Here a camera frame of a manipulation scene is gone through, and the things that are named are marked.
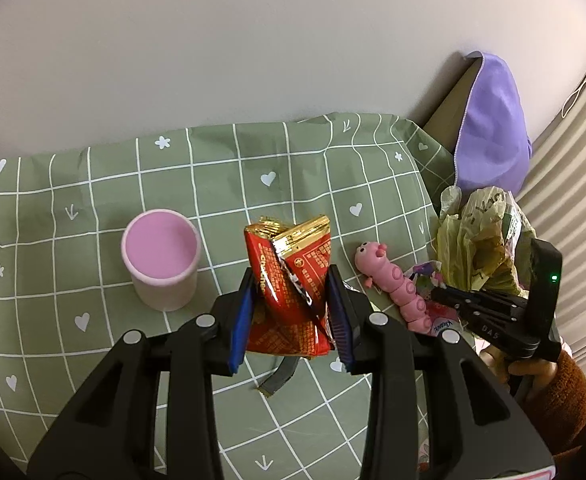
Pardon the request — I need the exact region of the purple cloth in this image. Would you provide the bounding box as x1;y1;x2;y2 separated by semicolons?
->
453;51;532;194

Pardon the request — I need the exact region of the pink caterpillar toy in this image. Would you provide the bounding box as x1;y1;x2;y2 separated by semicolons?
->
354;242;432;334

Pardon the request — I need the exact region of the grey foil strip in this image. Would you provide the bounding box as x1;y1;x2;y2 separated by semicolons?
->
258;356;300;396

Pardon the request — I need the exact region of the red gold snack bag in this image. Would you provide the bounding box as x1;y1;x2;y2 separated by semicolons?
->
244;214;332;359

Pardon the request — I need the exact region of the pink lidded cup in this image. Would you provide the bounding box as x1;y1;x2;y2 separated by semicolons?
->
120;209;202;312

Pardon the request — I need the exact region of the yellow trash bag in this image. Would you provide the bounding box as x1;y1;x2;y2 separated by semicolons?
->
436;185;536;298

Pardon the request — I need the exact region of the green checked tablecloth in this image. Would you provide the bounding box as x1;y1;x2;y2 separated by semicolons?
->
0;113;454;470

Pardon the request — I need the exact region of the pink colourful snack packet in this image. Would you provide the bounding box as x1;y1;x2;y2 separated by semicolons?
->
406;260;462;337

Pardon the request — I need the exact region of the brown fuzzy sleeve forearm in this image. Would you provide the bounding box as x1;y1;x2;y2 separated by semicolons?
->
524;351;586;455

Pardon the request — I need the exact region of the cardboard box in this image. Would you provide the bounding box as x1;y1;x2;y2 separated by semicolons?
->
423;58;482;154

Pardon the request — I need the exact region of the right hand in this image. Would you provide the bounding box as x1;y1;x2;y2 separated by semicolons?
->
479;346;558;400

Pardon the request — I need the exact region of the beige pleated window blind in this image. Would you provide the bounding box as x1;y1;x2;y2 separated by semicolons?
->
518;74;586;374

